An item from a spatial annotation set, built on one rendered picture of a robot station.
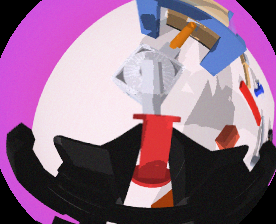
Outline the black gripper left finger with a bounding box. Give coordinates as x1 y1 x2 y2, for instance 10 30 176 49
53 123 142 205

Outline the wooden brush with grey bristles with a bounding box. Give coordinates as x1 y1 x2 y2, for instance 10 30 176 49
240 52 251 88

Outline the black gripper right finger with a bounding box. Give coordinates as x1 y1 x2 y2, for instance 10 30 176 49
167 127 250 206

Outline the black mallet with wooden handle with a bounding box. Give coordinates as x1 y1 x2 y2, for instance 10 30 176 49
268 128 274 143

